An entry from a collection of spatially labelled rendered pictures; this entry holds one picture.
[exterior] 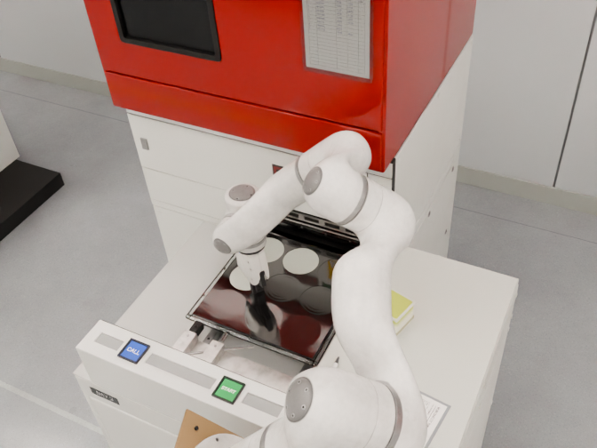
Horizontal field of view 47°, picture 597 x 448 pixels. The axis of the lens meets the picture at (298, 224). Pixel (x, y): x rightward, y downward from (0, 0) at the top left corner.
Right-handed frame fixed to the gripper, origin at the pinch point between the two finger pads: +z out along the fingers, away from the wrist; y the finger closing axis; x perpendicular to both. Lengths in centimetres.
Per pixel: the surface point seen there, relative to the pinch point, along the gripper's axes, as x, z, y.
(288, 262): 11.8, 2.0, -4.5
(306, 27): 21, -65, -3
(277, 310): 1.2, 2.2, 8.8
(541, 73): 167, 24, -62
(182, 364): -27.0, -3.9, 15.9
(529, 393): 91, 92, 24
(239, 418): -21.9, -3.4, 35.1
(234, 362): -14.8, 4.1, 16.0
